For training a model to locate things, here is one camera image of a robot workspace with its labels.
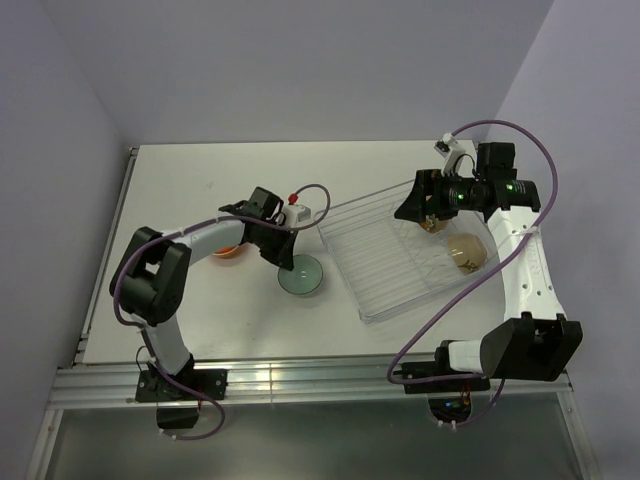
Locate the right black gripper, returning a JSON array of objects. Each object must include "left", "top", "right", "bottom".
[{"left": 394, "top": 169, "right": 482, "bottom": 222}]

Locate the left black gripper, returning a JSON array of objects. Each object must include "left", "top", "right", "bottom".
[{"left": 251, "top": 221, "right": 298, "bottom": 271}]

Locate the pale green bowl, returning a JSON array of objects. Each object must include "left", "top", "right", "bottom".
[{"left": 277, "top": 254, "right": 324, "bottom": 296}]

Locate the cream bowl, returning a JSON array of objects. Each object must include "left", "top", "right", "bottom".
[
  {"left": 420, "top": 216, "right": 449, "bottom": 234},
  {"left": 446, "top": 232, "right": 487, "bottom": 275}
]

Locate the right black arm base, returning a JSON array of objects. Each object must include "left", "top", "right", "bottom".
[{"left": 391, "top": 341, "right": 491, "bottom": 427}]

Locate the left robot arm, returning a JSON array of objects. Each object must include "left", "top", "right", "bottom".
[{"left": 109, "top": 187, "right": 298, "bottom": 399}]

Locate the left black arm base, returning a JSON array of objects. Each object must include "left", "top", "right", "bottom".
[{"left": 134, "top": 367, "right": 228, "bottom": 431}]

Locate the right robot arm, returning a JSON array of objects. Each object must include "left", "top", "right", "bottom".
[{"left": 394, "top": 134, "right": 583, "bottom": 390}]

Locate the clear plastic dish rack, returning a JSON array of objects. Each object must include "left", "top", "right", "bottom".
[{"left": 318, "top": 180, "right": 498, "bottom": 324}]

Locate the orange bowl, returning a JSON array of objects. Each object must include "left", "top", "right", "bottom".
[{"left": 212, "top": 245, "right": 242, "bottom": 259}]

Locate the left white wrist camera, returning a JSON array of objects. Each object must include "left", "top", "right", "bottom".
[{"left": 282, "top": 193, "right": 312, "bottom": 231}]

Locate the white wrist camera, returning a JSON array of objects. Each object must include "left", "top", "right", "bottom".
[
  {"left": 282, "top": 193, "right": 312, "bottom": 231},
  {"left": 434, "top": 133, "right": 466, "bottom": 175}
]

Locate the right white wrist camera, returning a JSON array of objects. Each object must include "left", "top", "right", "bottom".
[{"left": 434, "top": 133, "right": 466, "bottom": 175}]

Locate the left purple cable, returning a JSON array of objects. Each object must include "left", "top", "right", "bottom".
[{"left": 112, "top": 184, "right": 332, "bottom": 441}]

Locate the purple cable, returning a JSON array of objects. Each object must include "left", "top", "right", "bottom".
[
  {"left": 387, "top": 118, "right": 559, "bottom": 430},
  {"left": 112, "top": 184, "right": 332, "bottom": 441}
]

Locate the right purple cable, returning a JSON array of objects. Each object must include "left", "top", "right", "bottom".
[{"left": 387, "top": 118, "right": 559, "bottom": 430}]

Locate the aluminium rail frame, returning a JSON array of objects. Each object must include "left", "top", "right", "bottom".
[{"left": 28, "top": 141, "right": 600, "bottom": 479}]

